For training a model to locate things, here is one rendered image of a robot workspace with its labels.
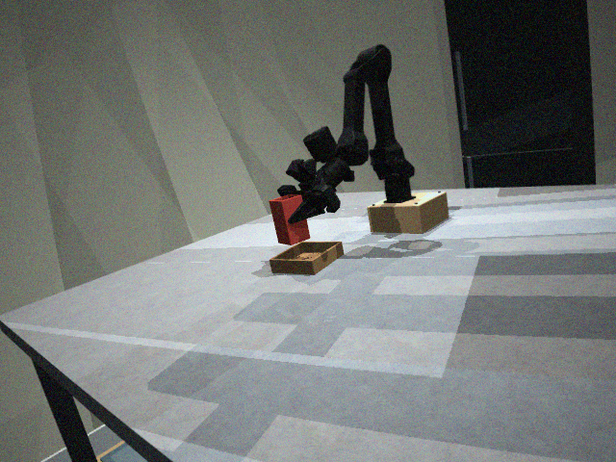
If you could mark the red square cup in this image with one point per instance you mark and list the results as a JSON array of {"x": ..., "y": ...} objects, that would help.
[{"x": 281, "y": 209}]

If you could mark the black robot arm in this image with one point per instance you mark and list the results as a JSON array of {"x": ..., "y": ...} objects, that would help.
[{"x": 373, "y": 67}]

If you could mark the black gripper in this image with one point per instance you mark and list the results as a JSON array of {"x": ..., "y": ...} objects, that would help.
[{"x": 315, "y": 199}]

